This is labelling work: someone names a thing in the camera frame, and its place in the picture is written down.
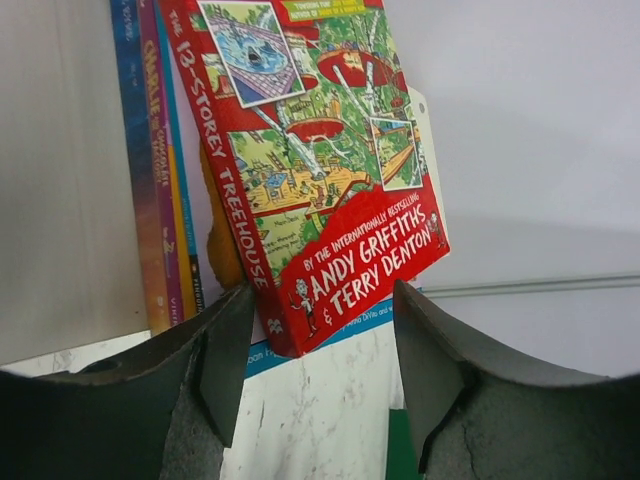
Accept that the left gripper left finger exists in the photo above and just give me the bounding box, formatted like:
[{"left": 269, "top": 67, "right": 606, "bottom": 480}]
[{"left": 1, "top": 286, "right": 254, "bottom": 479}]

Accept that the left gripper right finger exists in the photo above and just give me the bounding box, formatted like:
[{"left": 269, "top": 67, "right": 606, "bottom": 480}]
[{"left": 393, "top": 281, "right": 639, "bottom": 479}]

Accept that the red Treehouse book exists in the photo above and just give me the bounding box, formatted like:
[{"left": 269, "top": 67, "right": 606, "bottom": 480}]
[{"left": 158, "top": 0, "right": 451, "bottom": 359}]

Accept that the Jane Eyre blue book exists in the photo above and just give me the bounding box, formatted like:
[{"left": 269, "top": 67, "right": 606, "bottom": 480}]
[{"left": 109, "top": 1, "right": 170, "bottom": 335}]

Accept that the Roald Dahl purple book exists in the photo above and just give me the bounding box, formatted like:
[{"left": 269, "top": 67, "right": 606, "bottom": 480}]
[{"left": 137, "top": 1, "right": 197, "bottom": 327}]

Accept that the green lever arch binder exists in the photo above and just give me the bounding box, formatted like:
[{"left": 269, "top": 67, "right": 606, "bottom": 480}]
[{"left": 385, "top": 409, "right": 420, "bottom": 480}]

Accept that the white two-tier shelf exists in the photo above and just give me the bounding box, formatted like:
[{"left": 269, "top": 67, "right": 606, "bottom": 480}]
[{"left": 1, "top": 1, "right": 147, "bottom": 364}]

